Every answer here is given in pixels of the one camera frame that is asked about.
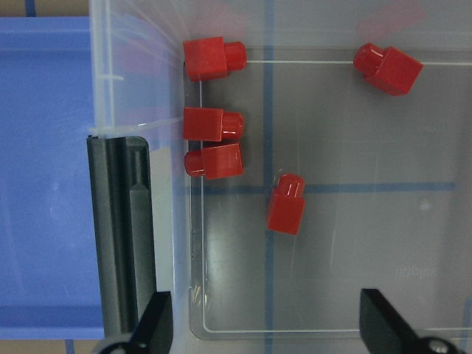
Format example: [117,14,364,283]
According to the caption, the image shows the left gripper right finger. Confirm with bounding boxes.
[359,288,428,353]

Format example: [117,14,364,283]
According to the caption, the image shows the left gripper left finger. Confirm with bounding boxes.
[125,291,173,354]

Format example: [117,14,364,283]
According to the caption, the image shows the red block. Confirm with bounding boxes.
[183,107,245,142]
[266,173,305,236]
[183,37,247,82]
[184,142,244,179]
[353,43,424,96]

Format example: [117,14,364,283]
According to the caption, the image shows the clear plastic storage box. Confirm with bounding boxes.
[90,1,471,353]

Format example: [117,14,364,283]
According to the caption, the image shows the blue plastic tray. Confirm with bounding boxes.
[1,17,103,339]

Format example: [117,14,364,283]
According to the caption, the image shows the black box latch handle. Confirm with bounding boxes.
[87,136,156,336]

